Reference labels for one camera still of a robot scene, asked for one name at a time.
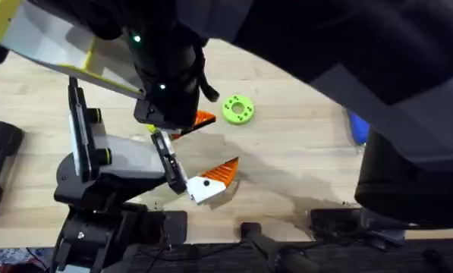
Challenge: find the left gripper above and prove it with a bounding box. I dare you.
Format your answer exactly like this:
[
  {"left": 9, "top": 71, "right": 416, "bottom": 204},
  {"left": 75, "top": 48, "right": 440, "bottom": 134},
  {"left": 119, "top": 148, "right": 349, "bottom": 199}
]
[{"left": 54, "top": 109, "right": 239, "bottom": 210}]

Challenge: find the blue electric screwdriver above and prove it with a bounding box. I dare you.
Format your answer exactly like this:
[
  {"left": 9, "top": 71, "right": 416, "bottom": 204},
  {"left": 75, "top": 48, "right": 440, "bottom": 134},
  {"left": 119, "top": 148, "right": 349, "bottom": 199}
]
[{"left": 346, "top": 109, "right": 370, "bottom": 147}]

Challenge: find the green disc with holes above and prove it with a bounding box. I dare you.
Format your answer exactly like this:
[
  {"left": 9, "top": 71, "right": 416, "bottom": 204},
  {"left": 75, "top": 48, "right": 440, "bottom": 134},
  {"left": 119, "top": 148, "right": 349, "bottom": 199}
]
[{"left": 221, "top": 94, "right": 256, "bottom": 126}]

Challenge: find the left wrist flat plate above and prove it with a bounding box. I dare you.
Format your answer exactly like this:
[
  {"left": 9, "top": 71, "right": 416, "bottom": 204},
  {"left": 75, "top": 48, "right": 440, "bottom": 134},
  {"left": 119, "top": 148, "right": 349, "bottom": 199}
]
[{"left": 67, "top": 77, "right": 112, "bottom": 184}]

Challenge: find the black clamp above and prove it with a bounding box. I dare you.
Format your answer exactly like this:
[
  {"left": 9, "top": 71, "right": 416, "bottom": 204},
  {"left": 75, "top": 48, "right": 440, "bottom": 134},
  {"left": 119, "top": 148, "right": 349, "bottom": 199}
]
[{"left": 240, "top": 221, "right": 322, "bottom": 273}]

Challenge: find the black box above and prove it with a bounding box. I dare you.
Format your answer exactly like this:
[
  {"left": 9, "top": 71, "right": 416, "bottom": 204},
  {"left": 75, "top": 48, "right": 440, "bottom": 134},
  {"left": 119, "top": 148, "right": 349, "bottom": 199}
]
[{"left": 0, "top": 121, "right": 25, "bottom": 220}]

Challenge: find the black rail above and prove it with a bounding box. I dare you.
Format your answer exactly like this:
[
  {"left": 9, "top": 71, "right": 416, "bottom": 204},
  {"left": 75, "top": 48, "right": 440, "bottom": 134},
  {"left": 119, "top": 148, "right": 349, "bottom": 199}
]
[{"left": 127, "top": 238, "right": 453, "bottom": 273}]

